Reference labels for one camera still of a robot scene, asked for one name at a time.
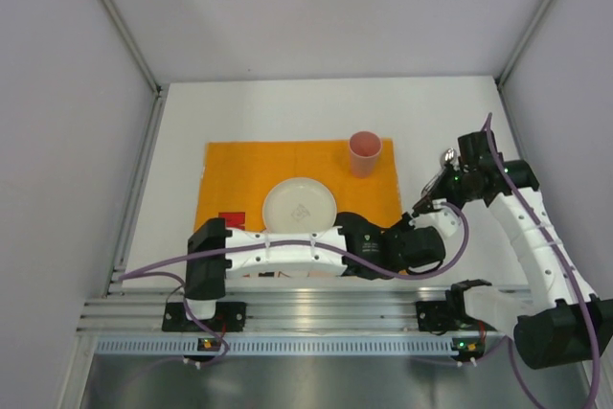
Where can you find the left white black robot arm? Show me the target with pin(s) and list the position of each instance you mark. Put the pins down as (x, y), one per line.
(348, 248)

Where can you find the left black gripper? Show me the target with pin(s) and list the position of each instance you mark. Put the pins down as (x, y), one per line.
(405, 225)

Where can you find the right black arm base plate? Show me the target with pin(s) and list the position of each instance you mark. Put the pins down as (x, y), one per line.
(436, 317)

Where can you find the orange Mickey Mouse placemat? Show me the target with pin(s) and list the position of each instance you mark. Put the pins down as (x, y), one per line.
(238, 176)

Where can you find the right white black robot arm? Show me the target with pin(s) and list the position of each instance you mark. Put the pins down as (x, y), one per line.
(566, 321)

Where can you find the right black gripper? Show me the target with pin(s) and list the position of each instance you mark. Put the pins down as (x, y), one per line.
(443, 175)

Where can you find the right aluminium frame post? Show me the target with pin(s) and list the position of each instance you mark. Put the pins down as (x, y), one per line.
(521, 45)

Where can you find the aluminium mounting rail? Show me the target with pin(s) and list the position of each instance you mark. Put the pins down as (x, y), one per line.
(384, 309)

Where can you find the slotted grey cable duct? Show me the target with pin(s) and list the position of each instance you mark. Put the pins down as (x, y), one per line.
(292, 345)

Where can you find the cream round plate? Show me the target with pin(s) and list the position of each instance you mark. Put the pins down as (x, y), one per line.
(299, 205)

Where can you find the left aluminium frame post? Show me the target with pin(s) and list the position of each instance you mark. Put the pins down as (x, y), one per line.
(123, 240)

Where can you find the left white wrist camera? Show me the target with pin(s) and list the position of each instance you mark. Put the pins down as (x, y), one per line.
(447, 222)

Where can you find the pink plastic cup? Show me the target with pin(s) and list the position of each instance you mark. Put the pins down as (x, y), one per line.
(365, 148)

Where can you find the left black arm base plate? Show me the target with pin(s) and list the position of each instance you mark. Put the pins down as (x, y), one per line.
(228, 317)

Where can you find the aluminium frame post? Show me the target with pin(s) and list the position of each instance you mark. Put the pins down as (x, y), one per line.
(123, 240)
(521, 45)

